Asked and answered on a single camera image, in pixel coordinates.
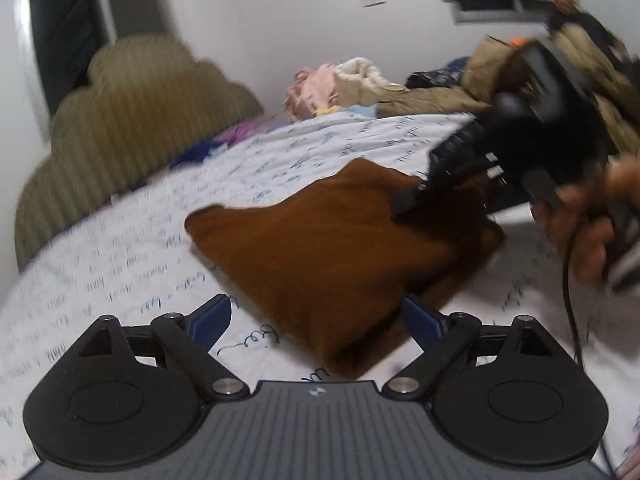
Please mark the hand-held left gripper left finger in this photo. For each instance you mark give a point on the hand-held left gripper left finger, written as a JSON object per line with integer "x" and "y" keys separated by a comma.
{"x": 215, "y": 316}

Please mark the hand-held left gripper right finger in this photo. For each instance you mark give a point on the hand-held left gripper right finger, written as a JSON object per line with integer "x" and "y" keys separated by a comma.
{"x": 420, "y": 321}

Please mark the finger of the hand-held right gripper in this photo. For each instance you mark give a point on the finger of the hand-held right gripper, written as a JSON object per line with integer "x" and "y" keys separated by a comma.
{"x": 455, "y": 160}

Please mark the brown cloth garment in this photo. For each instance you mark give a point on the brown cloth garment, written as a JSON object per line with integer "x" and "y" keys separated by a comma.
{"x": 325, "y": 260}

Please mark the person's right hand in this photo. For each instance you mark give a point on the person's right hand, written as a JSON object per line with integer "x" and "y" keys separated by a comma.
{"x": 590, "y": 230}

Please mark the dark patterned cloth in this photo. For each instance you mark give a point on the dark patterned cloth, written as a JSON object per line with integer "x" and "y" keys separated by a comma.
{"x": 435, "y": 77}

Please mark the white printed bedsheet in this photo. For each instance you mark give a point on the white printed bedsheet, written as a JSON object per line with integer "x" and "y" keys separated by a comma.
{"x": 125, "y": 260}

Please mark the light blue cloth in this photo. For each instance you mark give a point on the light blue cloth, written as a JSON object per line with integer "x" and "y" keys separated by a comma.
{"x": 360, "y": 111}

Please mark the cream fleece cloth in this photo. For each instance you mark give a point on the cream fleece cloth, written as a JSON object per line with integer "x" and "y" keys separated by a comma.
{"x": 362, "y": 77}

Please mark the pink cloth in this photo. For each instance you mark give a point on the pink cloth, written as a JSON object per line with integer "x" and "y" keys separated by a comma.
{"x": 312, "y": 90}

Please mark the dark blue cloth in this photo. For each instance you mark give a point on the dark blue cloth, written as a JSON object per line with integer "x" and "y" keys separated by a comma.
{"x": 197, "y": 152}

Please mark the purple cloth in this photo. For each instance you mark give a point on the purple cloth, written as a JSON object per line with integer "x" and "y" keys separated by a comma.
{"x": 240, "y": 135}

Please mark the beige ribbed headboard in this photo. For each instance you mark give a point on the beige ribbed headboard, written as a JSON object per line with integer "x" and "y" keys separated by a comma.
{"x": 125, "y": 110}

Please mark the dark window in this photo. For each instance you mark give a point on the dark window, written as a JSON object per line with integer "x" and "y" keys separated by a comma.
{"x": 65, "y": 35}

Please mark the white wall switch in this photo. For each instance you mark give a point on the white wall switch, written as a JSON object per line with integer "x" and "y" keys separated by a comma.
{"x": 372, "y": 0}

